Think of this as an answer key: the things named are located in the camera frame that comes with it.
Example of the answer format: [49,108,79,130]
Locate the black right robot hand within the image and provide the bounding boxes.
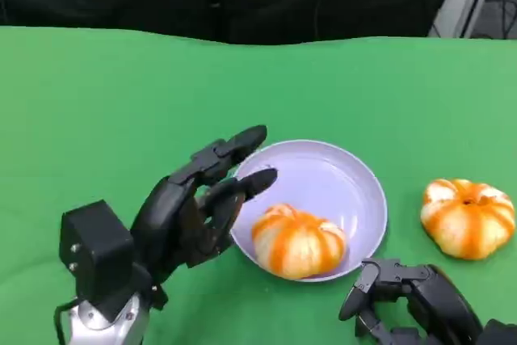
[338,257,485,345]

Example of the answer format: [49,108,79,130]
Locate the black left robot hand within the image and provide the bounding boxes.
[128,124,280,286]

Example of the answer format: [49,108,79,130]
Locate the green table cloth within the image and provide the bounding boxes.
[0,25,517,345]

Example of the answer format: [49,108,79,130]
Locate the lilac plate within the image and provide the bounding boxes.
[228,139,389,283]

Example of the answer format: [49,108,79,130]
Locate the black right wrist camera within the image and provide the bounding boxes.
[476,318,517,345]

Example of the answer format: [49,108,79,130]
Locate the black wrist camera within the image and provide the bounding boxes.
[59,199,141,322]
[476,318,517,345]

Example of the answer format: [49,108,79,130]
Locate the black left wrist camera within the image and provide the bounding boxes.
[59,199,141,322]

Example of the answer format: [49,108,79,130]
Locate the black cable by frame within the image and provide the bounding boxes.
[480,0,517,39]

